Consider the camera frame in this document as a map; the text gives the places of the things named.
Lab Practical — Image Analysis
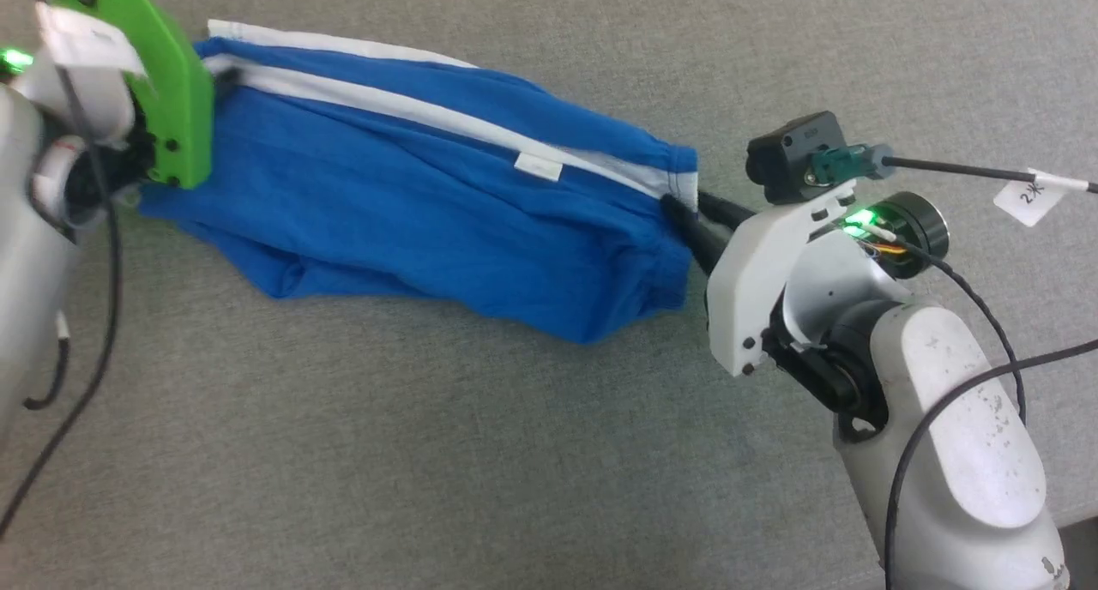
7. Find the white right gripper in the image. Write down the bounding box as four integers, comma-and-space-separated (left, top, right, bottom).
659, 187, 859, 378

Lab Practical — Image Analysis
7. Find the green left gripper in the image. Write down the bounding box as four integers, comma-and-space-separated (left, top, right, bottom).
41, 0, 246, 190

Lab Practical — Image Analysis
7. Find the blue garment with white stripes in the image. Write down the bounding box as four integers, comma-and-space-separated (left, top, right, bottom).
137, 19, 701, 347

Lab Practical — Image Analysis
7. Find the camera cable with teal plug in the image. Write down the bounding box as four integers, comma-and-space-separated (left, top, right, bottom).
809, 143, 1098, 195

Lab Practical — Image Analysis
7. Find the white paper cable tag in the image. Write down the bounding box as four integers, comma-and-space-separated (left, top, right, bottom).
993, 169, 1071, 228

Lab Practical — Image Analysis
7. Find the short black arm cable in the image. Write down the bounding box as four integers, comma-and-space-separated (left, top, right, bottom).
22, 312, 71, 412

